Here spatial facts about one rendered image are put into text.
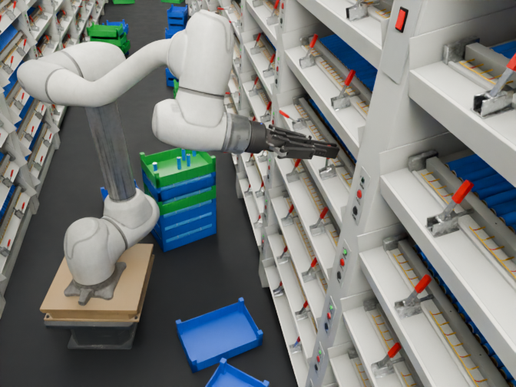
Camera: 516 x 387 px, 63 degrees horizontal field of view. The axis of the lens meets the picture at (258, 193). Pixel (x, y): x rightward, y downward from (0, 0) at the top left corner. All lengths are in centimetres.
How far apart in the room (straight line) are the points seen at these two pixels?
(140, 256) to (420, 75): 138
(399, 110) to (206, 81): 39
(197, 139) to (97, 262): 80
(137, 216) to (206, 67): 86
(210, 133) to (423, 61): 44
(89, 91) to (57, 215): 147
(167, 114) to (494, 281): 66
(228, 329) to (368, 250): 107
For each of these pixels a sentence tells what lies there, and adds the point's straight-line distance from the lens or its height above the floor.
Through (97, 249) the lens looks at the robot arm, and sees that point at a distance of 155.
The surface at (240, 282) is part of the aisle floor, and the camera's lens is 203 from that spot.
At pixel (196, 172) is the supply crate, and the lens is 198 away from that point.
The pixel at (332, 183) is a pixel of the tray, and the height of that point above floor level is 92.
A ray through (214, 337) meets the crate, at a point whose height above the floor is 0.
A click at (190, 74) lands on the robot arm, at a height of 120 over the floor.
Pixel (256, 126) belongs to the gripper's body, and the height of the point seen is 108.
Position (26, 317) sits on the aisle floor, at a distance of 209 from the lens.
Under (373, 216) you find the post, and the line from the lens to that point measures 85.
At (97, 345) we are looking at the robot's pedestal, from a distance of 188.
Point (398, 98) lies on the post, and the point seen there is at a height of 126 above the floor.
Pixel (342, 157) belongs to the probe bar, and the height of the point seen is 96.
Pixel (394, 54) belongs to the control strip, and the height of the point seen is 132.
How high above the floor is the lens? 153
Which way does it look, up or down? 37 degrees down
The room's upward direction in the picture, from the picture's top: 4 degrees clockwise
